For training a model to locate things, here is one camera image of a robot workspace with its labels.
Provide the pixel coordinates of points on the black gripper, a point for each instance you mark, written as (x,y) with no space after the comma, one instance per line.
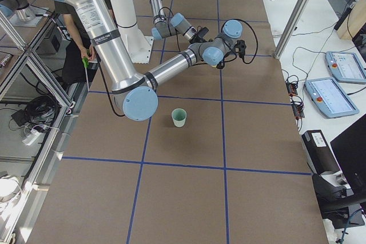
(198,38)
(219,65)

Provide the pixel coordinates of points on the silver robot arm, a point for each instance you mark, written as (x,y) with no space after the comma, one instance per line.
(113,31)
(166,7)

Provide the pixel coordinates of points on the green plastic cup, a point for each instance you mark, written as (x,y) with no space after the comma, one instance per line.
(179,117)

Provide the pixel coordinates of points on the near teach pendant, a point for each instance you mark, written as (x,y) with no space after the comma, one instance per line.
(330,98)

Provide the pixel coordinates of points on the teach pendant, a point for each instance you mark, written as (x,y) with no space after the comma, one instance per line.
(345,67)
(330,98)

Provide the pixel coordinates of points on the person in dark clothes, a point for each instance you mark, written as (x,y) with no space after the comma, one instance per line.
(79,47)

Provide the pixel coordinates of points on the far teach pendant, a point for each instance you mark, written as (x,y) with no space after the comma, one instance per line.
(345,67)

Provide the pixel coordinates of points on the black box with label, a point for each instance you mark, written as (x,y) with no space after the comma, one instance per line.
(319,155)

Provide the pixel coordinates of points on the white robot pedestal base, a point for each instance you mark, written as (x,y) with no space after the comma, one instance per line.
(137,44)

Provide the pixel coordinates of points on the aluminium frame post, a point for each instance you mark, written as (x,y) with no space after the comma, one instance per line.
(290,27)

